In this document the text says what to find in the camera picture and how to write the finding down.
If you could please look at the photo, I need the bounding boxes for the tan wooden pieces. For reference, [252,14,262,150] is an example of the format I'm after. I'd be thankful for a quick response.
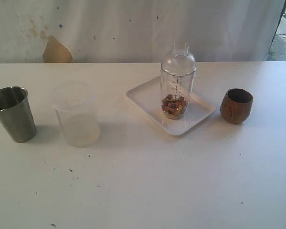
[162,94,188,119]

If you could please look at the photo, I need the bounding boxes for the clear plastic shaker body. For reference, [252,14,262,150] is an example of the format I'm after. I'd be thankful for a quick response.
[160,71,195,107]

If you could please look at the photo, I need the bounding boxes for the clear dome shaker lid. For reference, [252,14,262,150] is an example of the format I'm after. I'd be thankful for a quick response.
[161,42,196,76]

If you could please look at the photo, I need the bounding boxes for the translucent plastic measuring cup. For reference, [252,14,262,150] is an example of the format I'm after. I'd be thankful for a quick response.
[51,81,101,147]

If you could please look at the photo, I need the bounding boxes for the brown wooden cup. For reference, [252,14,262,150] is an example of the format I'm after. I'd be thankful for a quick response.
[220,88,253,124]

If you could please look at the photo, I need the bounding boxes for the stainless steel cup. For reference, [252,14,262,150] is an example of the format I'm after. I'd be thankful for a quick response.
[0,86,37,143]

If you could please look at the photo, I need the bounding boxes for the white rectangular tray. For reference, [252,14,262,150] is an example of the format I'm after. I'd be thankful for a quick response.
[125,76,215,136]

